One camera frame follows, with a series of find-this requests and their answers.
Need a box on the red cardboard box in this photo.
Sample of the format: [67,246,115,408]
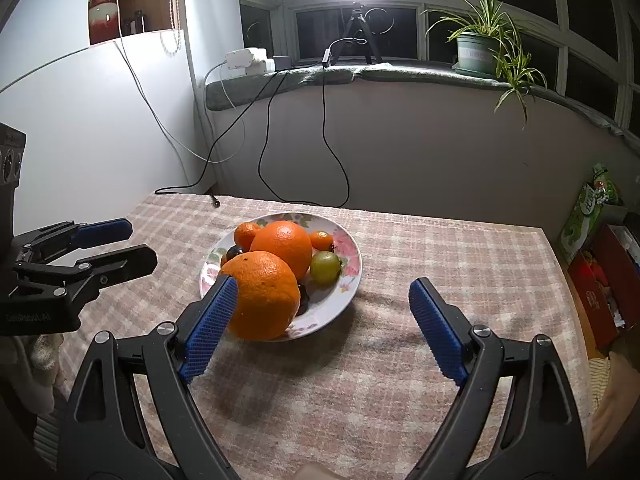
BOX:
[566,222,640,353]

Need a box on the large orange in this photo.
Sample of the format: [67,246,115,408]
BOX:
[249,220,314,281]
[219,251,302,342]

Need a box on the spider plant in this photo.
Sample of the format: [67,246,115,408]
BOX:
[422,0,548,131]

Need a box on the red vase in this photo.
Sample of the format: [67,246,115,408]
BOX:
[89,0,121,45]

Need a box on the white power strip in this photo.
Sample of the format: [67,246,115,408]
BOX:
[224,47,276,78]

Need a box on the white beaded blind cord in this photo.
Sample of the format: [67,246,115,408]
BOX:
[162,0,182,55]

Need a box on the grey windowsill pad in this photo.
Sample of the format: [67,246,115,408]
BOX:
[205,60,640,138]

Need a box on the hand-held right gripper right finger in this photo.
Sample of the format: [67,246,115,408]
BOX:
[408,277,587,480]

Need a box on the white cable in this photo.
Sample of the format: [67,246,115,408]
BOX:
[111,0,247,163]

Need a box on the white panel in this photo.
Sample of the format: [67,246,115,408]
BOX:
[0,29,211,241]

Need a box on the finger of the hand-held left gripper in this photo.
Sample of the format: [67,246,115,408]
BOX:
[15,218,134,261]
[14,244,159,307]

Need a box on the black tripod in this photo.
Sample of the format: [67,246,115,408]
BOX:
[345,0,383,66]

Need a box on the floral white plate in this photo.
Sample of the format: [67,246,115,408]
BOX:
[199,212,363,343]

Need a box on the green plastic package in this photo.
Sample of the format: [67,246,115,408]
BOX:
[557,182,608,263]

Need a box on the small tangerine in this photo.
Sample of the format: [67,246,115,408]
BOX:
[233,222,262,252]

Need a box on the green plant pot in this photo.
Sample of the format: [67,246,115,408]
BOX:
[451,32,501,79]

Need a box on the checked beige tablecloth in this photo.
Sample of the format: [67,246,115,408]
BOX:
[55,192,593,480]

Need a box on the green snack bag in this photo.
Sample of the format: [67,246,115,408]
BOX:
[590,162,626,206]

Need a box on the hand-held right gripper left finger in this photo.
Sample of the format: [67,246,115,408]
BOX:
[59,275,240,480]

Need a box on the green grape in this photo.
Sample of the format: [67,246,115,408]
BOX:
[310,252,343,286]

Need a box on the white window frame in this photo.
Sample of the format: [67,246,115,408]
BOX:
[237,0,640,136]

